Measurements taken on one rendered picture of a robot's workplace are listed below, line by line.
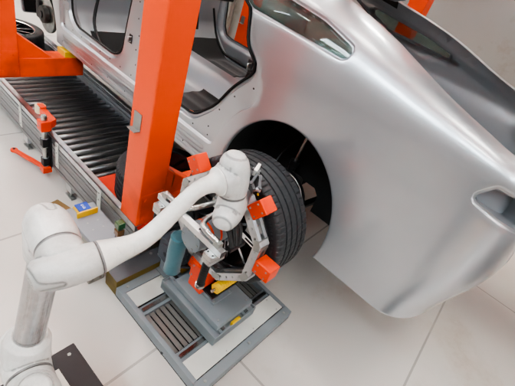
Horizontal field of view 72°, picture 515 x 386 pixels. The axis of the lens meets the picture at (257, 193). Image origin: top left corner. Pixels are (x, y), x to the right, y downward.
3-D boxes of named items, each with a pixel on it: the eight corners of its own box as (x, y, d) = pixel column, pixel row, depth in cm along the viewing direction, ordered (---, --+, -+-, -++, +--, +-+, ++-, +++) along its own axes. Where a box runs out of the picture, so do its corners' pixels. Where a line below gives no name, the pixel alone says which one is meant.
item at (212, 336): (252, 315, 230) (256, 305, 225) (211, 347, 204) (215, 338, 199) (202, 264, 251) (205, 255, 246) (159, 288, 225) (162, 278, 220)
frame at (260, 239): (245, 296, 178) (282, 216, 148) (237, 302, 173) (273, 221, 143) (178, 230, 201) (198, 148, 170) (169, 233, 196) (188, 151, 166)
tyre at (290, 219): (257, 122, 176) (198, 188, 220) (223, 129, 159) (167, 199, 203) (332, 235, 165) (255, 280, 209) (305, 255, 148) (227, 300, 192)
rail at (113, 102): (225, 211, 291) (232, 191, 279) (220, 214, 287) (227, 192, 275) (77, 80, 394) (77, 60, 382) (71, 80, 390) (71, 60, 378)
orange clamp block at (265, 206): (264, 215, 156) (277, 209, 150) (252, 220, 151) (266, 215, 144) (257, 201, 156) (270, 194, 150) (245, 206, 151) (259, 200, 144)
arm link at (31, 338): (1, 401, 127) (-10, 351, 139) (51, 383, 139) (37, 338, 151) (31, 237, 95) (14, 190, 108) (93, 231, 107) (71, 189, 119)
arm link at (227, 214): (247, 215, 138) (251, 188, 131) (234, 240, 126) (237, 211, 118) (222, 207, 140) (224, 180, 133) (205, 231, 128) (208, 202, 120)
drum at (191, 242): (229, 243, 175) (237, 222, 167) (196, 260, 160) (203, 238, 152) (211, 225, 181) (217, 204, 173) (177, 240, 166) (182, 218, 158)
